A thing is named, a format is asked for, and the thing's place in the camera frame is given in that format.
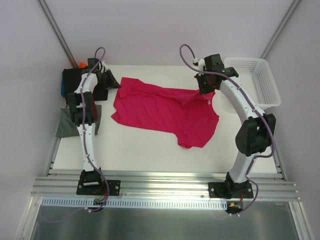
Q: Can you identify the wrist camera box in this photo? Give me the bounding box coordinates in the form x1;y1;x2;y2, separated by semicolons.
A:
87;57;99;70
204;53;225;72

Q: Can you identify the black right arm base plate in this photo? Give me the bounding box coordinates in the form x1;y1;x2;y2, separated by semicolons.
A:
208;181;254;200

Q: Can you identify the aluminium mounting rail frame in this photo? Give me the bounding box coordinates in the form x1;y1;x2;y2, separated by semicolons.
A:
31;109;301;201

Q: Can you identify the blue folded t shirt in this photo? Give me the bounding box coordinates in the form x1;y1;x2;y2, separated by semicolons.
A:
60;77;66;98

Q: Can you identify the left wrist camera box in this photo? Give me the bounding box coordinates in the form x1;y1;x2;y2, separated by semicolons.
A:
87;57;99;70

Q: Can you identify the right aluminium corner post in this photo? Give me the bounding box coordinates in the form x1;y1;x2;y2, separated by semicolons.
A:
260;0;303;59

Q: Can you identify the pink t shirt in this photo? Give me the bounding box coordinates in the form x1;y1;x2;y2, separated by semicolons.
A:
111;77;220;149

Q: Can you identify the aluminium corner post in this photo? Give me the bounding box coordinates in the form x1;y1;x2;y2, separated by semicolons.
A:
36;0;79;68
260;0;303;59

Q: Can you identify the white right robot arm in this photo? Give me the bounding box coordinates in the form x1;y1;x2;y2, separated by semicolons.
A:
195;67;276;199

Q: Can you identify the orange folded t shirt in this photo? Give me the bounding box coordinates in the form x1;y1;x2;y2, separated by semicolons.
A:
79;62;88;68

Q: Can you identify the white plastic basket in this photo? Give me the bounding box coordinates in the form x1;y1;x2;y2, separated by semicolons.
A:
224;57;282;110

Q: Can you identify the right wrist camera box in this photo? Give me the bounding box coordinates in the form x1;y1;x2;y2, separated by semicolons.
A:
204;53;225;72

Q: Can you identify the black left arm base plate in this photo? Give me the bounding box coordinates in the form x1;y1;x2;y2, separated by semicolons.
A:
76;180;121;196

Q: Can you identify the grey folded t shirt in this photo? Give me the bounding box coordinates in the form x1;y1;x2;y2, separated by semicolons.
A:
55;104;102;138

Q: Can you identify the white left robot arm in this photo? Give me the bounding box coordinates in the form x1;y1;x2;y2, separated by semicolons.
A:
67;58;121;194

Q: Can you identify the left aluminium corner post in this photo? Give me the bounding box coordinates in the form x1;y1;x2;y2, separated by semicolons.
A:
36;0;79;68

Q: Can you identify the white slotted cable duct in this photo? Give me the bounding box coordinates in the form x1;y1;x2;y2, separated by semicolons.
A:
41;197;227;211

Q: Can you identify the black folded t shirt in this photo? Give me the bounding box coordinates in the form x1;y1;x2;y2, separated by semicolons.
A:
62;68;108;101

